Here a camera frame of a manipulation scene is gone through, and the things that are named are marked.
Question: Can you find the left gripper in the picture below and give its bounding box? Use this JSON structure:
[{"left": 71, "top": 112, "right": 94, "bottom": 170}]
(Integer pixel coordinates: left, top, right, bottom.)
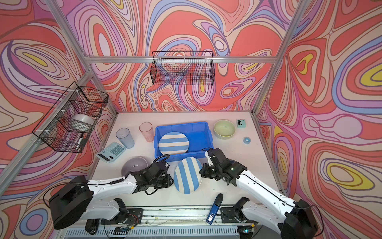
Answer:
[{"left": 149, "top": 174, "right": 176, "bottom": 190}]

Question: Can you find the lilac bowl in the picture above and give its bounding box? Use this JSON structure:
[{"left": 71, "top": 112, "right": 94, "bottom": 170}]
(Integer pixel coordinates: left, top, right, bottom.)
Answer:
[{"left": 121, "top": 156, "right": 148, "bottom": 177}]

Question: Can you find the blue striped plate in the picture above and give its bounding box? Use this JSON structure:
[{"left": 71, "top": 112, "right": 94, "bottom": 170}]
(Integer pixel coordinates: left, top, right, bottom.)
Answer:
[
  {"left": 174, "top": 157, "right": 202, "bottom": 195},
  {"left": 158, "top": 132, "right": 190, "bottom": 155}
]

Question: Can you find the light green bowl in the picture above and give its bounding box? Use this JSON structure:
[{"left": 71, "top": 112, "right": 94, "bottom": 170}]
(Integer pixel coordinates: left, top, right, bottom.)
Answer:
[{"left": 213, "top": 119, "right": 236, "bottom": 139}]

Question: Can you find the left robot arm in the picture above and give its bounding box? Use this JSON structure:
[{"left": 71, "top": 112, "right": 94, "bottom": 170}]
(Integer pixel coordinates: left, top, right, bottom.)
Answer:
[{"left": 49, "top": 155, "right": 174, "bottom": 230}]

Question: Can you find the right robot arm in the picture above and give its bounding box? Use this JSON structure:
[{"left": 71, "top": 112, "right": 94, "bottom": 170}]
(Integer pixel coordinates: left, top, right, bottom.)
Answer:
[{"left": 200, "top": 148, "right": 322, "bottom": 239}]

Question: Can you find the blue plastic bin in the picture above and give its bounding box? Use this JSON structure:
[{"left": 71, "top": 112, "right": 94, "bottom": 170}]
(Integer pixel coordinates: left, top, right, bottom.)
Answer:
[{"left": 154, "top": 121, "right": 214, "bottom": 162}]

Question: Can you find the blue black handheld tool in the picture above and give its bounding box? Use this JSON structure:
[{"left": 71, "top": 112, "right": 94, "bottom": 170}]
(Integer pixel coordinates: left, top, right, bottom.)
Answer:
[{"left": 206, "top": 193, "right": 223, "bottom": 225}]

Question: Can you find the blue tape roll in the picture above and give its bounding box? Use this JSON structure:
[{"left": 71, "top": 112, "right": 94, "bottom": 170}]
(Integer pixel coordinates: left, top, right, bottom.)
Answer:
[{"left": 243, "top": 137, "right": 251, "bottom": 144}]

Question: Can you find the small mint timer box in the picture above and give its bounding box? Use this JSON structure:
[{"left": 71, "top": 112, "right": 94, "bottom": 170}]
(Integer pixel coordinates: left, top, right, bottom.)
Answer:
[{"left": 236, "top": 119, "right": 246, "bottom": 128}]

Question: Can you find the pink plastic cup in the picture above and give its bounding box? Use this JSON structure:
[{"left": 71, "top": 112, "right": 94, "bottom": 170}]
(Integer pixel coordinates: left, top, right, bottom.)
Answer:
[{"left": 139, "top": 122, "right": 155, "bottom": 142}]

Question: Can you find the mint calculator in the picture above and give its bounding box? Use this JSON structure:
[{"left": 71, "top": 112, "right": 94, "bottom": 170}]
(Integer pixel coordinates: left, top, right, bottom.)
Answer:
[{"left": 96, "top": 142, "right": 126, "bottom": 163}]

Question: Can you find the grey plastic cup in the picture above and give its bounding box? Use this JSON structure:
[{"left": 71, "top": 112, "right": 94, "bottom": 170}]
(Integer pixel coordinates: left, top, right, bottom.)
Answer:
[{"left": 115, "top": 128, "right": 135, "bottom": 149}]

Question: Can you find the black device at base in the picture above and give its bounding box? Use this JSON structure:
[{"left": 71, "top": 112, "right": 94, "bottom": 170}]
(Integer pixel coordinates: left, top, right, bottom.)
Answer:
[{"left": 85, "top": 219, "right": 99, "bottom": 235}]

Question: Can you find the white tape roll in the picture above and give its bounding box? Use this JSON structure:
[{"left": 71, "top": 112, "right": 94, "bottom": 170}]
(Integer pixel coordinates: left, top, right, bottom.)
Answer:
[{"left": 70, "top": 114, "right": 94, "bottom": 132}]

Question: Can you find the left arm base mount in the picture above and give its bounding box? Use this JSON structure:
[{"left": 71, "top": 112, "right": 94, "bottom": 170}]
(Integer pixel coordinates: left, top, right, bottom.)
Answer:
[{"left": 100, "top": 208, "right": 144, "bottom": 226}]

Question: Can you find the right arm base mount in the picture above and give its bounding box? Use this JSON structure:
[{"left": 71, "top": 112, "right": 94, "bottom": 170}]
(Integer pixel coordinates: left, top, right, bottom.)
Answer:
[{"left": 217, "top": 197, "right": 258, "bottom": 225}]

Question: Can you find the left wire basket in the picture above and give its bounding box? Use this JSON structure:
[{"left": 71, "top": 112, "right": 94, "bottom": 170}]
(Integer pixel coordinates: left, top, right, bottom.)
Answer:
[{"left": 32, "top": 82, "right": 109, "bottom": 153}]

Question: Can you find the wire basket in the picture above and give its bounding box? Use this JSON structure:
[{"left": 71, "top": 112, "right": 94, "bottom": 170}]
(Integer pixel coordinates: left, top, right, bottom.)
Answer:
[
  {"left": 32, "top": 82, "right": 109, "bottom": 153},
  {"left": 150, "top": 50, "right": 215, "bottom": 86}
]

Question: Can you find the back wire basket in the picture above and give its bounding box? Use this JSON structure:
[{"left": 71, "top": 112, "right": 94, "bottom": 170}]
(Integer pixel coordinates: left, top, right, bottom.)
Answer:
[{"left": 150, "top": 50, "right": 215, "bottom": 86}]

